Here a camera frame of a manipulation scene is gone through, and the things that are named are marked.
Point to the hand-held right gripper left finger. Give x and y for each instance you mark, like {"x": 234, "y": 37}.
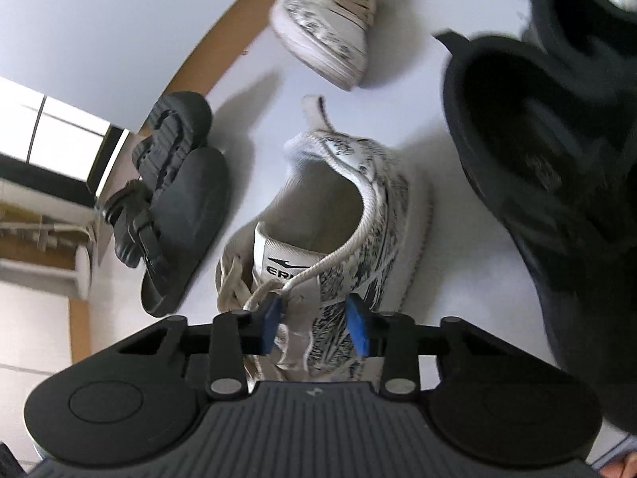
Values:
{"x": 270, "y": 326}

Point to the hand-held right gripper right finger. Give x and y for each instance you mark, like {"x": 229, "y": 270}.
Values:
{"x": 359, "y": 326}

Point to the white printed sneaker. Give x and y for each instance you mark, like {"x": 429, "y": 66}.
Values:
{"x": 348, "y": 199}
{"x": 323, "y": 25}

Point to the black fabric clog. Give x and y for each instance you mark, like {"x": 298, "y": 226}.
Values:
{"x": 189, "y": 219}

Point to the black chunky shoe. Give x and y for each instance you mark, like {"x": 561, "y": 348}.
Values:
{"x": 174, "y": 124}

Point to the black mesh sneaker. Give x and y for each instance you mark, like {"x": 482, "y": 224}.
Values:
{"x": 587, "y": 5}
{"x": 547, "y": 184}

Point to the white standing fan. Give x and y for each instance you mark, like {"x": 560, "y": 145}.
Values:
{"x": 50, "y": 271}

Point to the black framed glass door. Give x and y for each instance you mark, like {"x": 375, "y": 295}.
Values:
{"x": 64, "y": 124}

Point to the pale grey cabinet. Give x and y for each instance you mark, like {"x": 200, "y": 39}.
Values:
{"x": 124, "y": 10}

